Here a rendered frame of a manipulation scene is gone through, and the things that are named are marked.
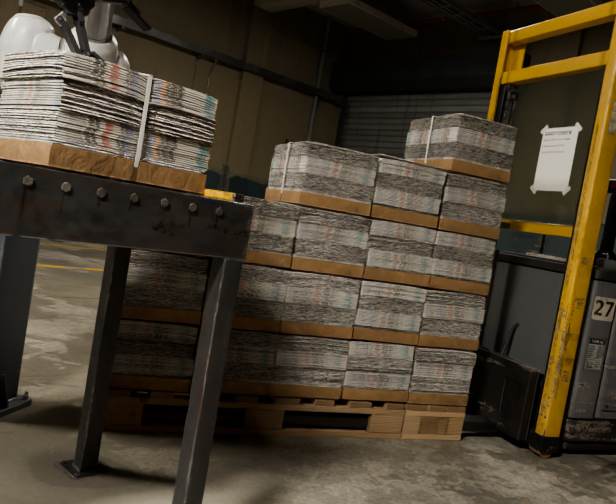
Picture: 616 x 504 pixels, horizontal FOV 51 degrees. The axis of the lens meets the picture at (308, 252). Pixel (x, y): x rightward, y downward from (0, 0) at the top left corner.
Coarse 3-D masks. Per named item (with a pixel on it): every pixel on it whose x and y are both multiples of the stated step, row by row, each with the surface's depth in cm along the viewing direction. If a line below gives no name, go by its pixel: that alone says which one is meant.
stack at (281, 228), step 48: (288, 240) 228; (336, 240) 236; (384, 240) 243; (432, 240) 251; (144, 288) 211; (192, 288) 217; (240, 288) 223; (288, 288) 230; (336, 288) 237; (384, 288) 245; (144, 336) 213; (192, 336) 219; (240, 336) 225; (288, 336) 232; (288, 384) 235; (336, 384) 242; (384, 384) 250; (240, 432) 229; (288, 432) 236; (336, 432) 244; (384, 432) 252
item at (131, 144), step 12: (144, 84) 135; (156, 84) 137; (144, 96) 136; (156, 96) 138; (132, 108) 134; (156, 108) 139; (132, 120) 135; (132, 132) 136; (144, 132) 138; (132, 144) 136; (144, 144) 138; (132, 156) 137; (144, 156) 139; (120, 180) 137
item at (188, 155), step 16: (160, 96) 139; (176, 96) 141; (192, 96) 144; (208, 96) 147; (160, 112) 139; (176, 112) 142; (192, 112) 145; (208, 112) 148; (160, 128) 140; (176, 128) 143; (192, 128) 146; (208, 128) 149; (160, 144) 141; (176, 144) 144; (192, 144) 147; (208, 144) 150; (160, 160) 142; (176, 160) 145; (192, 160) 148; (192, 192) 150
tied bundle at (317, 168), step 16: (288, 144) 247; (304, 144) 231; (320, 144) 228; (272, 160) 261; (288, 160) 244; (304, 160) 229; (320, 160) 230; (336, 160) 232; (352, 160) 234; (368, 160) 237; (272, 176) 258; (288, 176) 243; (304, 176) 228; (320, 176) 230; (336, 176) 233; (352, 176) 236; (368, 176) 237; (320, 192) 231; (336, 192) 233; (352, 192) 235; (368, 192) 238; (320, 208) 233
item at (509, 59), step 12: (504, 36) 316; (504, 48) 315; (516, 48) 319; (504, 60) 315; (516, 60) 318; (492, 96) 318; (504, 96) 320; (492, 108) 317; (504, 108) 319; (492, 120) 316; (504, 120) 314
